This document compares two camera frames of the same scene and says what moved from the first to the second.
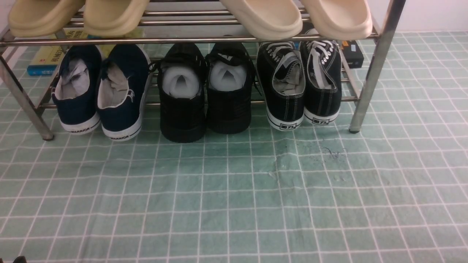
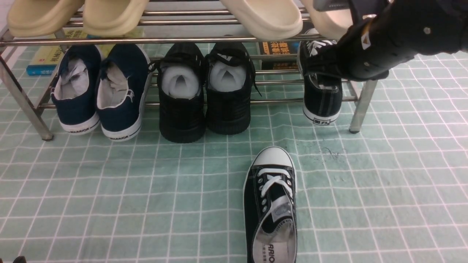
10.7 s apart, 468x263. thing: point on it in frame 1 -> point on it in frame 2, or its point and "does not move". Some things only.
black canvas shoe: (321, 61) does not move
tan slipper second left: (111, 18) does not move
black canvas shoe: (280, 72) -> (269, 202)
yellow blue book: (46, 60) does not move
